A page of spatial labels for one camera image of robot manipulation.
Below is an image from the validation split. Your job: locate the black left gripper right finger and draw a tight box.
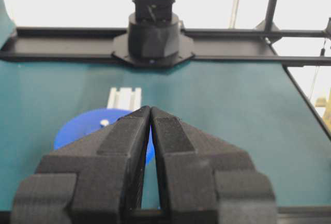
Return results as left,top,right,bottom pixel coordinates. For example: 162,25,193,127
151,107,277,223

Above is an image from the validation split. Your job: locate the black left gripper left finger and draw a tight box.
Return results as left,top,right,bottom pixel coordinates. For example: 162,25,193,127
10,106,149,223

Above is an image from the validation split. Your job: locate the small blue plastic gear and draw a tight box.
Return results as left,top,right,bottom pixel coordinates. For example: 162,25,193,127
54,106,152,166

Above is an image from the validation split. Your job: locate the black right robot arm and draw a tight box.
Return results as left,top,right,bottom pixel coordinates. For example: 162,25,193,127
128,0,277,223

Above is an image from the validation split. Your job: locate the aluminium extrusion rail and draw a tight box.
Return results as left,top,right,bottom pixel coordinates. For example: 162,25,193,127
107,87,142,111

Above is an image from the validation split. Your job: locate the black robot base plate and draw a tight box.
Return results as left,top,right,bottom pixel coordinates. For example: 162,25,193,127
112,34,194,68

